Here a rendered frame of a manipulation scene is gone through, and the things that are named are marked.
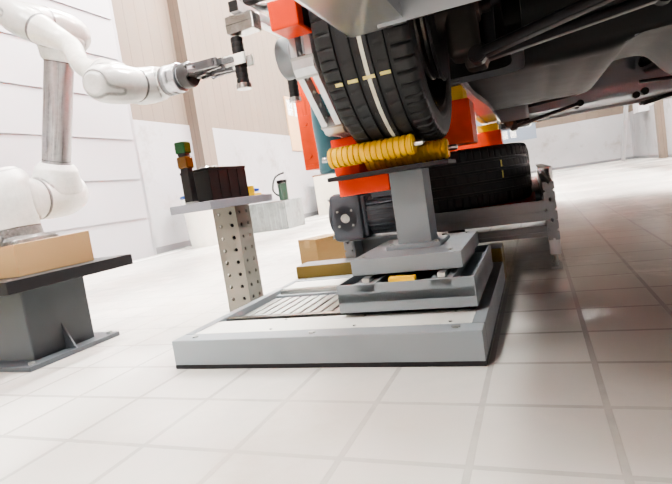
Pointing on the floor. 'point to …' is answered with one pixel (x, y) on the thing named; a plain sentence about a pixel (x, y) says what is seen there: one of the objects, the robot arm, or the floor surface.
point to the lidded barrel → (201, 228)
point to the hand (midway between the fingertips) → (239, 60)
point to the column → (238, 255)
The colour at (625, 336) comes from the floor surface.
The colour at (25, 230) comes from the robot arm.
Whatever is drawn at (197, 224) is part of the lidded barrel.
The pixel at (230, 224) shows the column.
